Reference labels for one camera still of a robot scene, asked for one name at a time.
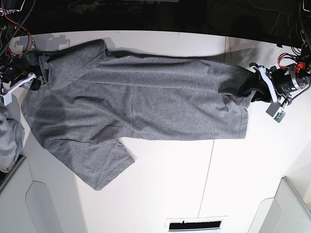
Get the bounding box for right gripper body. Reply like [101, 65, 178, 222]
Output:
[0, 72, 42, 94]

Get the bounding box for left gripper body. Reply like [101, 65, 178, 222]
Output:
[249, 62, 293, 107]

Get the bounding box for grey t-shirt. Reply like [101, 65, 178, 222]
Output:
[21, 39, 253, 190]

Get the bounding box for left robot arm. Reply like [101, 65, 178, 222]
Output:
[239, 0, 311, 106]

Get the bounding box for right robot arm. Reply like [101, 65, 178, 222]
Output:
[0, 0, 42, 98]

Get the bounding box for grey clothes pile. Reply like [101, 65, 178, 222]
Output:
[0, 103, 24, 173]

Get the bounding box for white left bin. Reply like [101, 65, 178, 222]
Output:
[0, 157, 63, 233]

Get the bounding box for white bin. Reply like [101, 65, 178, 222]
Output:
[248, 177, 311, 233]
[0, 157, 63, 233]

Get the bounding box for white right bin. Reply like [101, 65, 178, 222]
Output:
[248, 177, 311, 233]

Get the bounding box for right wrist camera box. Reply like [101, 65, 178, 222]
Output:
[0, 93, 12, 106]

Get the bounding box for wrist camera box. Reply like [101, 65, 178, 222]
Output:
[0, 93, 12, 106]
[266, 103, 286, 123]

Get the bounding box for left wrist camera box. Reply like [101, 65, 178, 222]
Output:
[266, 103, 286, 123]

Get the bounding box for white cables in background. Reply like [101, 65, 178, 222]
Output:
[247, 0, 299, 37]

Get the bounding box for table cable grommet slot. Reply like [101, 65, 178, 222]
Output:
[165, 216, 227, 233]

